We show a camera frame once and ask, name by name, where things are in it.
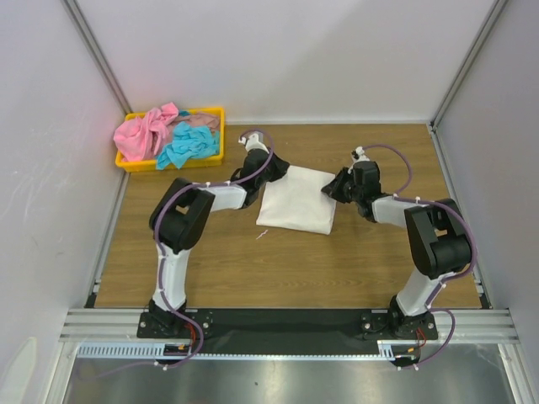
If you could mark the aluminium frame post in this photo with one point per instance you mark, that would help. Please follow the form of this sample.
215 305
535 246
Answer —
90 41
485 30

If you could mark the yellow plastic bin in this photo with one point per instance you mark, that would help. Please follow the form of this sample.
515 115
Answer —
150 165

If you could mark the pink t-shirt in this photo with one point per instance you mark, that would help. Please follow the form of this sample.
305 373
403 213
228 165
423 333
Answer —
143 138

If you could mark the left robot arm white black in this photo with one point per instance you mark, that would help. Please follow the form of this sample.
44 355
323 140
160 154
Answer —
179 220

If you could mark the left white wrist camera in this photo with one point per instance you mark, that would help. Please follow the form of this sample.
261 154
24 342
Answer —
253 141

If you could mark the white green raglan t-shirt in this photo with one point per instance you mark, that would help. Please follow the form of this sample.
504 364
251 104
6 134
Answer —
296 202

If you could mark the mauve t-shirt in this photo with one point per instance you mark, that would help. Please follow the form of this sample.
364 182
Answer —
198 119

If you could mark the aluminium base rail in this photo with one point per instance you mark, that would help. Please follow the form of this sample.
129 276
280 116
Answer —
472 325

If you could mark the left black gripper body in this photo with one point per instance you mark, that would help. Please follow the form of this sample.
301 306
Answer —
272 172

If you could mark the small white thread scrap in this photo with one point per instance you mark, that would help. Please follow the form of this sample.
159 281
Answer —
263 233

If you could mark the cyan t-shirt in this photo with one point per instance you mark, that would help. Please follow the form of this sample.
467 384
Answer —
188 143

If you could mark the white slotted cable duct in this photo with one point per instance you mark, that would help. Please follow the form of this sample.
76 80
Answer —
371 350

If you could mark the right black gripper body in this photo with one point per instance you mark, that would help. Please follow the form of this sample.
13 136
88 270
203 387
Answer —
339 188

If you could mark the right aluminium frame post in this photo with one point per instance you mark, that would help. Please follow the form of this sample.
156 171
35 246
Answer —
485 30

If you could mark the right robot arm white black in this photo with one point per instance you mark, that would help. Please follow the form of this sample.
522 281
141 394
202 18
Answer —
438 237

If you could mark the left aluminium frame post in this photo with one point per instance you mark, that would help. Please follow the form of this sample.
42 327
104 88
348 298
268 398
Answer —
90 41

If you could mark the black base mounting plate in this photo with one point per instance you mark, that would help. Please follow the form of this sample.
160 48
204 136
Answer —
296 327

